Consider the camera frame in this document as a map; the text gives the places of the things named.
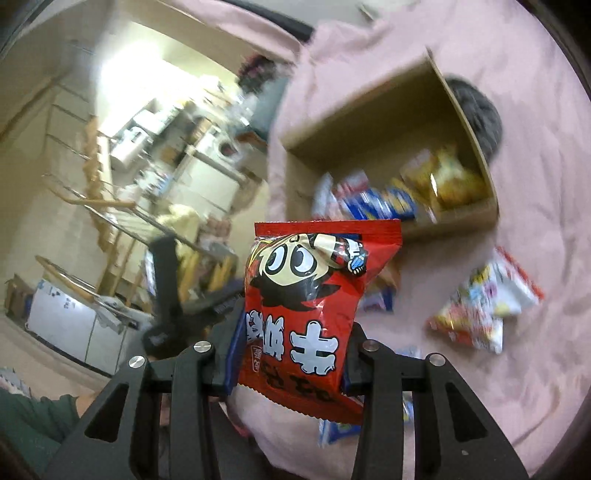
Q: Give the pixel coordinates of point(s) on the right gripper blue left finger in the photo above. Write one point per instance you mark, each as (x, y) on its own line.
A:
(233, 360)

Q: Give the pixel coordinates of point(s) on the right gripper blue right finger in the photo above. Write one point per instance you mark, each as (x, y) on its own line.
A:
(353, 375)

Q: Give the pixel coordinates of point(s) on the red cartoon snack bag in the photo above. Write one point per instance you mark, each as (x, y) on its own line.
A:
(303, 284)

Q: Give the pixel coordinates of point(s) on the silver red snack bag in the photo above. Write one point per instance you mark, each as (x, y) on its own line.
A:
(475, 313)

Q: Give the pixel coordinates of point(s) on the blue snack bag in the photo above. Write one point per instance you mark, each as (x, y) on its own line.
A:
(372, 204)

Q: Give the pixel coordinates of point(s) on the white red shrimp chip bag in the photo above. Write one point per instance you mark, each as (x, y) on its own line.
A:
(329, 201)

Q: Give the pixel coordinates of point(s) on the yellow chips bag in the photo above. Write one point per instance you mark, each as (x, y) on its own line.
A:
(442, 181)

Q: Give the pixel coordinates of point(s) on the left hand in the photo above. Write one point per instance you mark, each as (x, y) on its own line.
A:
(83, 402)

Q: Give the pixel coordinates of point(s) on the wooden drying rack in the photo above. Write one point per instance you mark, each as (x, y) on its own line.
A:
(124, 228)

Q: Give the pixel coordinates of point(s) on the pink duvet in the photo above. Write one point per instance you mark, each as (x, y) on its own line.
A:
(541, 172)

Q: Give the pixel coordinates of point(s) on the white washing machine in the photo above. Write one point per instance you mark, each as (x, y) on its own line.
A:
(217, 146)

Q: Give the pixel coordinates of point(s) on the pile of clothes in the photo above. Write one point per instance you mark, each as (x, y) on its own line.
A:
(262, 83)

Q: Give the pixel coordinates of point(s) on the brown cardboard box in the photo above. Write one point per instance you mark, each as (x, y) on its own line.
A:
(380, 131)

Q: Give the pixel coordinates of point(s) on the dark striped cloth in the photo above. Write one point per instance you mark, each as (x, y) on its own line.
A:
(481, 114)

